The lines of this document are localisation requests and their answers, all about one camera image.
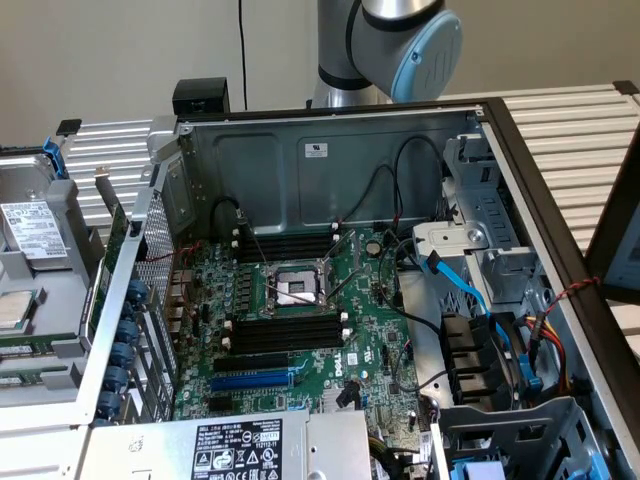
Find blue hard disk bracket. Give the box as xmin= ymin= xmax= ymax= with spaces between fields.
xmin=42 ymin=137 xmax=69 ymax=181

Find grey metal drive cage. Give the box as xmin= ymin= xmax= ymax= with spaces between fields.
xmin=433 ymin=394 xmax=609 ymax=480

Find blue SATA wire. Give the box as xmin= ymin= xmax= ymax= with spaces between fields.
xmin=422 ymin=251 xmax=512 ymax=352

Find white label sticker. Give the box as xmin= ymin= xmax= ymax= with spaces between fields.
xmin=298 ymin=140 xmax=333 ymax=159

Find coloured power wires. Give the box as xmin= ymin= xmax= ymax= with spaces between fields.
xmin=524 ymin=313 xmax=574 ymax=397

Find silver CPU chip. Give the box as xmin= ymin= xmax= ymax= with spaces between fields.
xmin=0 ymin=288 xmax=40 ymax=335

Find CPU socket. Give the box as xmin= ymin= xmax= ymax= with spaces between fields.
xmin=257 ymin=259 xmax=342 ymax=320

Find silver hard disk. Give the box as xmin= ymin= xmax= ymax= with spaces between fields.
xmin=0 ymin=152 xmax=72 ymax=272

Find red and black wire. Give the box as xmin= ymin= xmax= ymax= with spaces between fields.
xmin=337 ymin=164 xmax=402 ymax=225

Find silver power supply with label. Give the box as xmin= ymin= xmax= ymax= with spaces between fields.
xmin=85 ymin=410 xmax=374 ymax=480

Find long black expansion slot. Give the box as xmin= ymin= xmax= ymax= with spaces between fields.
xmin=213 ymin=352 xmax=291 ymax=376

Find grey parts rack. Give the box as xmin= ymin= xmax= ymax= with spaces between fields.
xmin=0 ymin=144 xmax=109 ymax=412

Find thick black cable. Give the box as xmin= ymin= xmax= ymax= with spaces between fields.
xmin=377 ymin=237 xmax=447 ymax=337

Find blue plastic block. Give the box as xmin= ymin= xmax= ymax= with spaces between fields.
xmin=449 ymin=459 xmax=509 ymax=480

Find metal locking lever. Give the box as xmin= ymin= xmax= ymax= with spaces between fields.
xmin=236 ymin=209 xmax=270 ymax=266
xmin=262 ymin=282 xmax=330 ymax=308

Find open grey PC case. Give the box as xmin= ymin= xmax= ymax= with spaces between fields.
xmin=74 ymin=96 xmax=640 ymax=480

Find blue expansion slot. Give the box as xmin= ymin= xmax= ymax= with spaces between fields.
xmin=209 ymin=371 xmax=294 ymax=394

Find grey metal disk bay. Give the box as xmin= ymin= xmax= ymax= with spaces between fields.
xmin=412 ymin=133 xmax=551 ymax=309

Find metal socket cover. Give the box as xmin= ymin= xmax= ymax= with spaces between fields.
xmin=322 ymin=228 xmax=362 ymax=301

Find green motherboard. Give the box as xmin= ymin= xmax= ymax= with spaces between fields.
xmin=172 ymin=227 xmax=437 ymax=427

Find thin black wire loop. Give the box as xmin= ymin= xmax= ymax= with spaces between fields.
xmin=391 ymin=135 xmax=447 ymax=225

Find black fan shroud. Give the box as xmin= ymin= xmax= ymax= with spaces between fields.
xmin=438 ymin=311 xmax=527 ymax=412

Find black box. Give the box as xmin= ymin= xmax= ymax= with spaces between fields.
xmin=171 ymin=77 xmax=232 ymax=116

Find green graphics card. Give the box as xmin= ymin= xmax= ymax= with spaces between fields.
xmin=85 ymin=166 xmax=130 ymax=347

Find small silver heat sink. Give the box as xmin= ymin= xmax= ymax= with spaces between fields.
xmin=321 ymin=387 xmax=364 ymax=413

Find thin black wall cable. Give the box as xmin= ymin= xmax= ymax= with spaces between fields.
xmin=236 ymin=0 xmax=250 ymax=112

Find twisted red black wire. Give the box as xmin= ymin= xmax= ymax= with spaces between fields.
xmin=542 ymin=276 xmax=602 ymax=322

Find thin red wire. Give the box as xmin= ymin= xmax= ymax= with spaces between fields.
xmin=148 ymin=240 xmax=207 ymax=265

